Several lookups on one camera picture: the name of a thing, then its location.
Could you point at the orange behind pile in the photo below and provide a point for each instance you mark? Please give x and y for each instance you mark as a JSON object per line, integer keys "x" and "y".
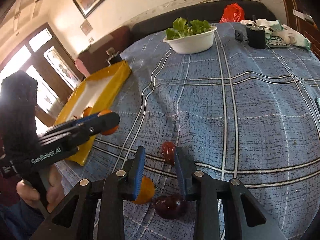
{"x": 147, "y": 191}

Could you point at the white green cloth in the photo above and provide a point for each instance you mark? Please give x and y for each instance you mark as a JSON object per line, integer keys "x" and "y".
{"x": 274, "y": 28}

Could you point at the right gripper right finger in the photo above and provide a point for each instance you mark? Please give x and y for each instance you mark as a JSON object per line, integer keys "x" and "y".
{"x": 244, "y": 217}

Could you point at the white bowl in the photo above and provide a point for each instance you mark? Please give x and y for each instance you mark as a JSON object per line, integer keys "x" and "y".
{"x": 193, "y": 44}

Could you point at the small black object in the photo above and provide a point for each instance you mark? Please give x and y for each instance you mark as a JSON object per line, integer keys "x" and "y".
{"x": 240, "y": 37}

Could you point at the red date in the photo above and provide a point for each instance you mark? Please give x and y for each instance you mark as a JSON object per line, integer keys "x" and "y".
{"x": 168, "y": 150}

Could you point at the orange front of pile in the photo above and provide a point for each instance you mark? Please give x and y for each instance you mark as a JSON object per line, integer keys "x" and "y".
{"x": 111, "y": 122}

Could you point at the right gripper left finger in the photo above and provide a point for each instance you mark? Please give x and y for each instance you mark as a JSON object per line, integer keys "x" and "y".
{"x": 94, "y": 210}

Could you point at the blue plaid tablecloth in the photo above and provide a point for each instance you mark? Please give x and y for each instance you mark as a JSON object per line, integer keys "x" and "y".
{"x": 237, "y": 111}

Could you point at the left hand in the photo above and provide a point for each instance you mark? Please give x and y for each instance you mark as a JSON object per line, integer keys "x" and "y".
{"x": 47, "y": 190}

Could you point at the brown armchair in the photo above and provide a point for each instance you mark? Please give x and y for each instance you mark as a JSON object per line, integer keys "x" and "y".
{"x": 94, "y": 57}

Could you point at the orange far right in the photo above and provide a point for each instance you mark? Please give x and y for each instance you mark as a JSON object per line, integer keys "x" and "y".
{"x": 86, "y": 112}

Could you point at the black sofa backrest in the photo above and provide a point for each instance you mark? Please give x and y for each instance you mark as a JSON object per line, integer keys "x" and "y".
{"x": 211, "y": 11}

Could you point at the wall certificate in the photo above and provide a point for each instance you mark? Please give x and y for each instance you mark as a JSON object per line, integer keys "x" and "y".
{"x": 86, "y": 27}

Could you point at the yellow rimmed white tray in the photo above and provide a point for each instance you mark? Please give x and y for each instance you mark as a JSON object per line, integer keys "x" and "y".
{"x": 97, "y": 91}

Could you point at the red plastic bag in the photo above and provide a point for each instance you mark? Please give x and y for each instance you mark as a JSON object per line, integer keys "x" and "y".
{"x": 232, "y": 13}

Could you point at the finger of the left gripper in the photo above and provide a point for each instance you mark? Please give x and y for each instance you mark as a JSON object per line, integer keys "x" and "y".
{"x": 87, "y": 126}
{"x": 67, "y": 136}

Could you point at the green lettuce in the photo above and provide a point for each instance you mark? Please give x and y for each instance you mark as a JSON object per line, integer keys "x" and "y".
{"x": 183, "y": 28}

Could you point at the black cylindrical cup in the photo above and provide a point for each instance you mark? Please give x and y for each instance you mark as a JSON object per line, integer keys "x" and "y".
{"x": 256, "y": 37}

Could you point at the dark plum right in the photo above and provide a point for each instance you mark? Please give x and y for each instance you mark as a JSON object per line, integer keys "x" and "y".
{"x": 170, "y": 207}

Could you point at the wooden door with windows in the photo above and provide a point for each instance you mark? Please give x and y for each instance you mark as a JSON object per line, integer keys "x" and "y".
{"x": 42, "y": 56}

